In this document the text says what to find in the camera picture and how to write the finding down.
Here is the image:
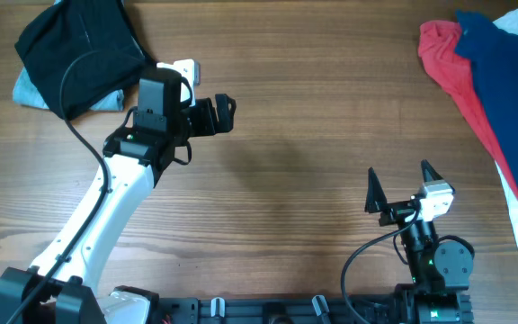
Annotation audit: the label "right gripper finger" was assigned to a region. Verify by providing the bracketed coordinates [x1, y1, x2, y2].
[364, 167, 388, 213]
[421, 159, 443, 183]

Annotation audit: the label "black t-shirt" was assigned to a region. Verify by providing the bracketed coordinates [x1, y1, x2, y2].
[14, 0, 156, 120]

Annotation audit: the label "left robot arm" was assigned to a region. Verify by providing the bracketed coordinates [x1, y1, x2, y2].
[0, 94, 237, 323]

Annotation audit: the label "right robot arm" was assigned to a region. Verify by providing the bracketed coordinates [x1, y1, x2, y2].
[362, 160, 475, 324]

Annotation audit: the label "navy blue garment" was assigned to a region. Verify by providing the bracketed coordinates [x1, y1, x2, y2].
[455, 11, 518, 190]

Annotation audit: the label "red garment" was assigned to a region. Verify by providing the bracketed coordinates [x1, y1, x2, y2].
[417, 20, 518, 202]

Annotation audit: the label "folded light blue jeans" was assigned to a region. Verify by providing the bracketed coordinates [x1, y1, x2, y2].
[13, 67, 124, 112]

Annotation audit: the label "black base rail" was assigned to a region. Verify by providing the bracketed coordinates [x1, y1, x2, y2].
[147, 294, 474, 324]

